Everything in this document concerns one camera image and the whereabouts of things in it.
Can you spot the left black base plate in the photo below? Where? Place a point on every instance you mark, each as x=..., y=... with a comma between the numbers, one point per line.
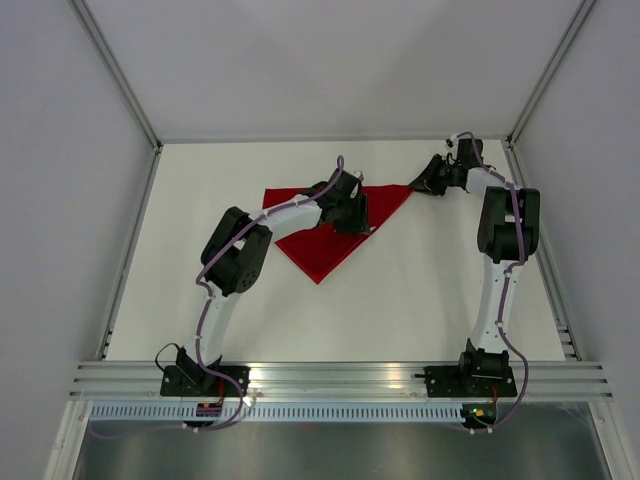
x=175, y=383

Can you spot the left aluminium frame post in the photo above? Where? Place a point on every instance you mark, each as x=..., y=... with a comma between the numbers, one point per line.
x=100, y=43

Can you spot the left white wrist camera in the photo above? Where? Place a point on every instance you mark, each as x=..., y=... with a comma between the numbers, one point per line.
x=354, y=183

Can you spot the aluminium frame post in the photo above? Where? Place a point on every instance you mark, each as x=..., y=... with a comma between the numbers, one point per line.
x=100, y=43
x=560, y=53

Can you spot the aluminium front rail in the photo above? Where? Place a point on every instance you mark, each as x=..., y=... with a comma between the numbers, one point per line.
x=549, y=381

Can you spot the slotted white cable duct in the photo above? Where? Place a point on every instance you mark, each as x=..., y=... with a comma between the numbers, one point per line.
x=280, y=411

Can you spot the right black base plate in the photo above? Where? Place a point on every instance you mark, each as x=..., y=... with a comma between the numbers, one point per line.
x=451, y=382

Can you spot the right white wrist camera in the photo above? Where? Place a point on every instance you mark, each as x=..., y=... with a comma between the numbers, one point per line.
x=452, y=142

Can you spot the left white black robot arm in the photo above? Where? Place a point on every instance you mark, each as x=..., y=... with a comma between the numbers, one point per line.
x=234, y=256

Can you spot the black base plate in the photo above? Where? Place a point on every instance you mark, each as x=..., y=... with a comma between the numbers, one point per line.
x=175, y=383
x=451, y=382

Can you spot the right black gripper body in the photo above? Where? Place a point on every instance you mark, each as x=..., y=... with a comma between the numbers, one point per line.
x=450, y=167

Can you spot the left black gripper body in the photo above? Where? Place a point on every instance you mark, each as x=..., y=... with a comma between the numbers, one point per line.
x=344, y=205

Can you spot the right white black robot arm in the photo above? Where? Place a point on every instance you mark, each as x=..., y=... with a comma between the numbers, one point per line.
x=507, y=236

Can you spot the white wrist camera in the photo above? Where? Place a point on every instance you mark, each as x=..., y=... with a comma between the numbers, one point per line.
x=452, y=142
x=354, y=183

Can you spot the right aluminium frame post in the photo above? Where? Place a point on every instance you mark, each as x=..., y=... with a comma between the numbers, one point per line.
x=560, y=53

